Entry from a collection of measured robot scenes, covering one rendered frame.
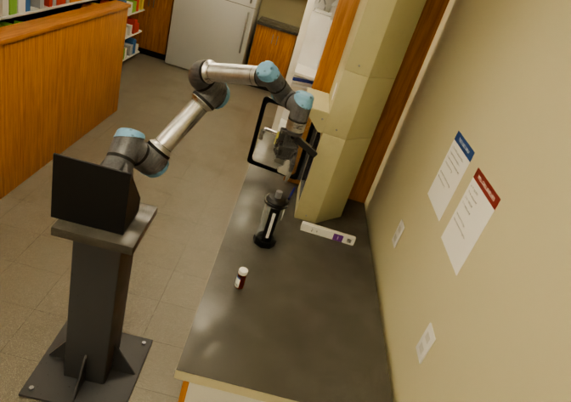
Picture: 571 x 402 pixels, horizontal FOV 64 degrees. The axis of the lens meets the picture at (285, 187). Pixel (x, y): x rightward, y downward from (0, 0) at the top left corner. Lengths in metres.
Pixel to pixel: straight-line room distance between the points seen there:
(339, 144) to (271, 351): 0.99
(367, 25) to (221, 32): 5.22
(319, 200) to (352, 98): 0.53
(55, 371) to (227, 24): 5.44
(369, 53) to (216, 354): 1.31
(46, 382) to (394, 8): 2.31
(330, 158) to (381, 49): 0.53
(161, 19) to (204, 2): 0.74
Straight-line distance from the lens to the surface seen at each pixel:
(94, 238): 1.94
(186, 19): 7.20
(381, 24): 2.01
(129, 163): 1.94
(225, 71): 1.86
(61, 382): 2.64
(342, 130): 2.11
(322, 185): 2.23
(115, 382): 2.63
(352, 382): 1.66
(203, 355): 1.56
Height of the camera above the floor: 2.12
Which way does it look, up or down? 28 degrees down
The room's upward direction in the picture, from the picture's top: 18 degrees clockwise
